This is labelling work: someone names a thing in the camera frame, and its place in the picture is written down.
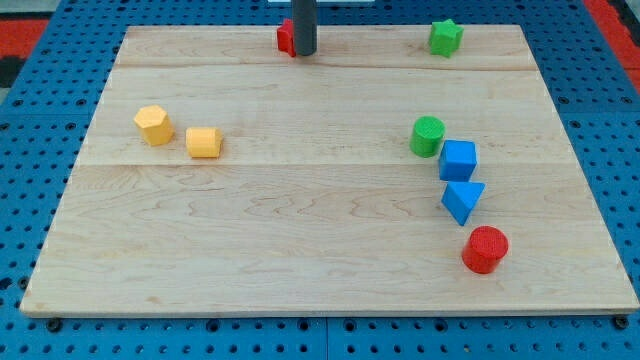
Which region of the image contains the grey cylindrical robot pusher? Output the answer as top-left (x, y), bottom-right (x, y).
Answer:
top-left (291, 0), bottom-right (317, 56)

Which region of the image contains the red cylinder block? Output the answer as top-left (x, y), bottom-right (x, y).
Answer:
top-left (461, 225), bottom-right (509, 274)

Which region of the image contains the green cylinder block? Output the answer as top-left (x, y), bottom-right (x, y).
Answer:
top-left (409, 116), bottom-right (446, 158)

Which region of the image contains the blue cube block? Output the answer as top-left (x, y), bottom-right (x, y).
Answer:
top-left (438, 139), bottom-right (477, 182)

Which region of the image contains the green star block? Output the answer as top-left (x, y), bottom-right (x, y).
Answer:
top-left (428, 19), bottom-right (464, 58)

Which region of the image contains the light wooden board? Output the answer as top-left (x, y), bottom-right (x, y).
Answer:
top-left (20, 25), bottom-right (639, 318)

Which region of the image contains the red star block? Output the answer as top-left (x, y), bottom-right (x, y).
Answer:
top-left (276, 18), bottom-right (296, 57)

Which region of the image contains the yellow hexagon block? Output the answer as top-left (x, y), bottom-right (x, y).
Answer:
top-left (134, 105), bottom-right (175, 146)

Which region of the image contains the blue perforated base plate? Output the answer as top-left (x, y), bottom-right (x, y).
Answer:
top-left (1, 1), bottom-right (639, 359)

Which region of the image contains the blue triangle block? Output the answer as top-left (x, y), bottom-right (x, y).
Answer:
top-left (441, 181), bottom-right (486, 226)

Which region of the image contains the yellow octagonal block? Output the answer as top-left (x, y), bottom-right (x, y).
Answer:
top-left (186, 127), bottom-right (223, 158)

